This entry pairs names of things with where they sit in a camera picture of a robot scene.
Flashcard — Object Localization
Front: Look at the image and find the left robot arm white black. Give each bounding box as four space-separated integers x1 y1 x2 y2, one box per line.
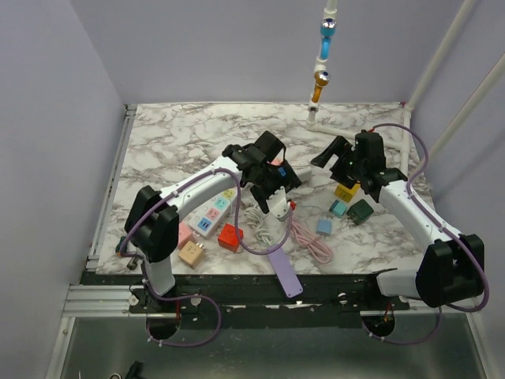
119 131 301 312

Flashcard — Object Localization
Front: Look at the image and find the pink power cable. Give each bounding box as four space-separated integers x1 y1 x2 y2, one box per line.
290 219 335 264

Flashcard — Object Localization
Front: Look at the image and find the white power strip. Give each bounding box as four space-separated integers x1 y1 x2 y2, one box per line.
188 189 237 238

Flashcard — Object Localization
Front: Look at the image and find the pink cube socket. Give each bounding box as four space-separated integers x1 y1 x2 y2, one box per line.
178 222 196 249

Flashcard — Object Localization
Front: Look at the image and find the yellow cube socket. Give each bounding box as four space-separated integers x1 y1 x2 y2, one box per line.
334 182 361 204

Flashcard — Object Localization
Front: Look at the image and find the red cube socket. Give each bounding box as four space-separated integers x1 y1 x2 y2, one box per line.
218 223 244 253

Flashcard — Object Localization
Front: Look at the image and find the white coiled power cable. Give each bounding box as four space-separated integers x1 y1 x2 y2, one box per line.
242 205 274 246

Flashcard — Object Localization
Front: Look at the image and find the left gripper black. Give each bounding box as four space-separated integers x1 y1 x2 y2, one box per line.
251 162 301 210

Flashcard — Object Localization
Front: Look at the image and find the white tiger cube socket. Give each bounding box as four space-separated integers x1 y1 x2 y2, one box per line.
294 166 312 183

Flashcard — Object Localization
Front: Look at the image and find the light blue plug adapter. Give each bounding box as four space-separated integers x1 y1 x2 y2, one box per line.
316 216 333 236

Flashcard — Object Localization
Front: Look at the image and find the dark green cube socket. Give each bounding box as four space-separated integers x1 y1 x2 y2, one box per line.
347 199 374 225

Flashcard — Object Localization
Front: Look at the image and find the pink power strip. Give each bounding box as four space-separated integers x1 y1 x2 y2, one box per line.
269 158 283 166

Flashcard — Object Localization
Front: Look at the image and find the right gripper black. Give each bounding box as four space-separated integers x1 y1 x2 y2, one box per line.
312 135 366 190

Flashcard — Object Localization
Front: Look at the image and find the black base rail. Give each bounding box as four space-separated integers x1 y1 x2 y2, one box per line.
80 272 409 339

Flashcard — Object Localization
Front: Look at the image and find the teal plug adapter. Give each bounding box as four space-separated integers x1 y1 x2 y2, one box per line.
329 200 348 218

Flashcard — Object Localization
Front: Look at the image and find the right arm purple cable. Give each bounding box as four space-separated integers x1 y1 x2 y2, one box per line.
361 122 492 344

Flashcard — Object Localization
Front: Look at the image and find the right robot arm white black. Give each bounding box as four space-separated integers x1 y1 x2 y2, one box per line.
310 130 489 312

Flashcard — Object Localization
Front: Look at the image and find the blue orange pipe stand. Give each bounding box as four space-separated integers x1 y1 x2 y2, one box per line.
308 0 339 124

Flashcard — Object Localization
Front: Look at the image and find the grey metal crank handle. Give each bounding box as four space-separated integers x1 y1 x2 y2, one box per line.
126 253 143 271

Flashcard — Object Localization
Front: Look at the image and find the beige cube socket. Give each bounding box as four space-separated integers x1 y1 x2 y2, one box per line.
178 241 204 269

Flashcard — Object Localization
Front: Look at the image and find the purple USB power strip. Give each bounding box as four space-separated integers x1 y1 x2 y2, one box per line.
267 248 303 298

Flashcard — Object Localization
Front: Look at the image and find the white PVC pipe frame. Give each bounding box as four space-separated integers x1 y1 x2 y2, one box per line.
330 1 504 197

